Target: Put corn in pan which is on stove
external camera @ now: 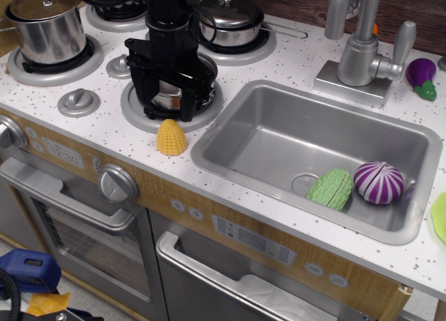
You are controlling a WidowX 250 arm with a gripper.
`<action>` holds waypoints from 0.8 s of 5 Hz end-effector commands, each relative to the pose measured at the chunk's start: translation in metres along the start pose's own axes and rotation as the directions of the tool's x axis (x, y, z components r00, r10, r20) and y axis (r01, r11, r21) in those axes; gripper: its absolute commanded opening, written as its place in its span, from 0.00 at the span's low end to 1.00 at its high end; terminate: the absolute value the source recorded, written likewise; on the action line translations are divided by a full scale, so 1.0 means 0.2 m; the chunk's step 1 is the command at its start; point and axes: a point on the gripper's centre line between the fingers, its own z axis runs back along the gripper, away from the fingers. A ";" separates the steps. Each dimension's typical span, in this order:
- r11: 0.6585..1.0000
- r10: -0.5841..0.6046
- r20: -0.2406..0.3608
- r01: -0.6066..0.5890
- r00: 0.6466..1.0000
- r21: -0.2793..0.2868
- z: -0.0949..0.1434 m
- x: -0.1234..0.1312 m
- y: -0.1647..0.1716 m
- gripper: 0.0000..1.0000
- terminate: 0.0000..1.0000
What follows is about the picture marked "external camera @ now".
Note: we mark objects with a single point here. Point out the silver counter knob middle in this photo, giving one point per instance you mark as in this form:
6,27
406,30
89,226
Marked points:
118,67

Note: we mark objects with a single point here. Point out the yellow tape piece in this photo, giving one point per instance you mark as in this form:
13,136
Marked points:
47,303

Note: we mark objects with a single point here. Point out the silver oven knob left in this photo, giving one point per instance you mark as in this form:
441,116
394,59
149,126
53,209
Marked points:
12,134

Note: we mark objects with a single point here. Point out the dishwasher door with handle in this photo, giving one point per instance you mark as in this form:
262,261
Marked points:
204,280

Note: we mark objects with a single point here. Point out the blue clamp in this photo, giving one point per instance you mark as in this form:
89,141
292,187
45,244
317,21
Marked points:
32,271

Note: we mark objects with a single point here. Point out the front left stove burner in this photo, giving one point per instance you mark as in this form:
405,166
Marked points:
56,75

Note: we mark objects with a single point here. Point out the tall steel pot with lid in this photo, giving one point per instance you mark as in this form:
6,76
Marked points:
49,31

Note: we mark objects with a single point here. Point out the silver toy faucet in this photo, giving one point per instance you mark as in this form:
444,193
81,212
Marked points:
363,75

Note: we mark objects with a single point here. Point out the oven door with handle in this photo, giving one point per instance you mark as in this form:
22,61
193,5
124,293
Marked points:
107,247

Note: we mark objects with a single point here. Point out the silver counter knob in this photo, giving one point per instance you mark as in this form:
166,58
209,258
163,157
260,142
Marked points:
118,67
78,103

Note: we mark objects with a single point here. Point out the yellow toy corn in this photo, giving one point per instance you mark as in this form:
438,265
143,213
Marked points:
171,138

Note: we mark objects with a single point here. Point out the back right stove burner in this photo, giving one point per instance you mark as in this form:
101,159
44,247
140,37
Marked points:
240,51

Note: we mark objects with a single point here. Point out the silver oven knob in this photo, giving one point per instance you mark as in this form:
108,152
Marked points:
12,134
115,184

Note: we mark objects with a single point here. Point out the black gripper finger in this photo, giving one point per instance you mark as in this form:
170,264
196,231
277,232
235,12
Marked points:
187,104
146,84

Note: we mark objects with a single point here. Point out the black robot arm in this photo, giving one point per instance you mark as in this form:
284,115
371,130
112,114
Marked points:
173,19

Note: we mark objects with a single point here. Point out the purple toy eggplant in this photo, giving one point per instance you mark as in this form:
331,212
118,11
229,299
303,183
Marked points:
420,74

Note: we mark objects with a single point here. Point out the silver oven knob right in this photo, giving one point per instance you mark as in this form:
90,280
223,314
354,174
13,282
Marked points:
115,184

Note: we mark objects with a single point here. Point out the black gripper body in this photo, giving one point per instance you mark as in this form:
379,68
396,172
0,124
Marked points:
175,62

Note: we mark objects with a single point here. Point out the purple white toy onion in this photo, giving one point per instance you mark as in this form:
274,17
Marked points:
378,182

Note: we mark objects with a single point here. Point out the small steel pan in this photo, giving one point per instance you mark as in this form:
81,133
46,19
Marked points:
169,96

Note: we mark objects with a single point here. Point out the steel saucepan with lid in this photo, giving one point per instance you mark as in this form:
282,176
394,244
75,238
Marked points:
236,23

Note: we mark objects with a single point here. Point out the light green plate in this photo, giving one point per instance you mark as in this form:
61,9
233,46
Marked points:
438,215

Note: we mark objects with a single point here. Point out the back left stove burner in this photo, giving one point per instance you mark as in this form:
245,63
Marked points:
124,18

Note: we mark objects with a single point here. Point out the green toy bitter gourd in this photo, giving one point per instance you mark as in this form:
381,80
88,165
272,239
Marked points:
332,189

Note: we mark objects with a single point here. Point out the grey sink basin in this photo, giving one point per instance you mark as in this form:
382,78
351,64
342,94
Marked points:
279,141

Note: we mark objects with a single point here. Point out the silver counter knob front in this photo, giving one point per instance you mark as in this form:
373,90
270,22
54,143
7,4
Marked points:
78,103

